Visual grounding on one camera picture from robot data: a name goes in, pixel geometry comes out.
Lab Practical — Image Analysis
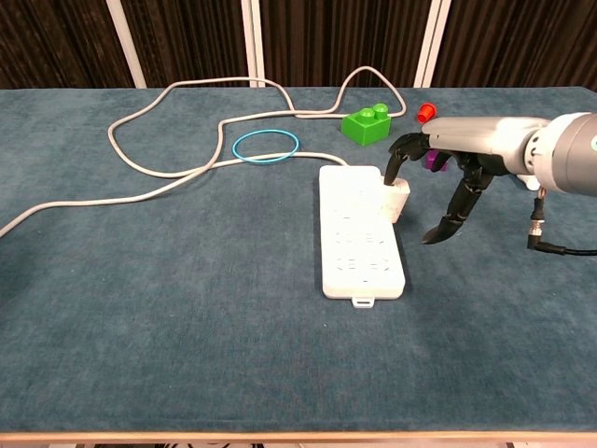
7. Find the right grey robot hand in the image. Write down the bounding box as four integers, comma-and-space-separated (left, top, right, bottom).
382, 114, 554, 246

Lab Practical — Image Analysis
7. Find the white plug adapter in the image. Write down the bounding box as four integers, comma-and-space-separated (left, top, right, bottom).
380, 179, 411, 224

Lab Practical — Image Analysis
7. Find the white power strip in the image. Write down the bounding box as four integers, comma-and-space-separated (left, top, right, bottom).
318, 165, 406, 310

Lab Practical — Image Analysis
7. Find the purple toy building block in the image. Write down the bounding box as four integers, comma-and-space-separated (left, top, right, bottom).
423, 149, 450, 173

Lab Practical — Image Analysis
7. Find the green toy building block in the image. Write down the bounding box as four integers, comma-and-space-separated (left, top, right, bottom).
340, 102, 393, 147

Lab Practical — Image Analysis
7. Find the teal table cloth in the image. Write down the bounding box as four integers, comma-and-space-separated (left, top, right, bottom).
0, 86, 597, 435

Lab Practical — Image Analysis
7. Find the white partition post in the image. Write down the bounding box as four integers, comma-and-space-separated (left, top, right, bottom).
105, 0, 148, 89
413, 0, 452, 88
240, 0, 266, 89

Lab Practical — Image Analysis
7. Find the black cable with metal connector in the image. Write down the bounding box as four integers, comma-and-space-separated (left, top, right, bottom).
526, 185, 597, 257

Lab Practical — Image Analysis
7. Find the thin blue ring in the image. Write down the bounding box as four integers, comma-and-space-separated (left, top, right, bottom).
231, 129, 301, 164

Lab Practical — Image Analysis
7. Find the white power cord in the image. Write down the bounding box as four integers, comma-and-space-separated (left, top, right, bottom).
0, 65, 406, 239

